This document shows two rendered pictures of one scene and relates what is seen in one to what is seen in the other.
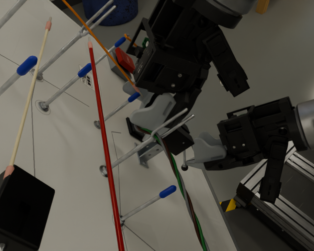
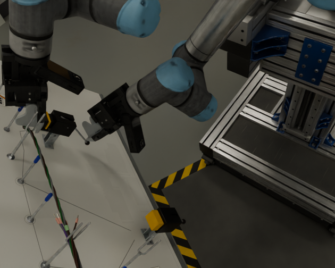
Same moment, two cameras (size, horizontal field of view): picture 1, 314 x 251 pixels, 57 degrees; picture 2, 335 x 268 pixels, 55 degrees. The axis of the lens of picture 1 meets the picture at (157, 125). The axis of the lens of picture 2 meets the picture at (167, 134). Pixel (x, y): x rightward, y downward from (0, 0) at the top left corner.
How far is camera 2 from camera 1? 0.45 m
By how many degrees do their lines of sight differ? 6
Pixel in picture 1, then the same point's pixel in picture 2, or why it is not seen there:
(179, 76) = (29, 94)
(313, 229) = (264, 168)
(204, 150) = (90, 128)
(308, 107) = (130, 89)
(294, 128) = (125, 104)
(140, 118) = (22, 121)
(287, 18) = not seen: outside the picture
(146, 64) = (6, 93)
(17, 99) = not seen: outside the picture
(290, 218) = (244, 164)
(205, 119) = not seen: hidden behind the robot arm
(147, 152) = (48, 139)
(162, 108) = (32, 112)
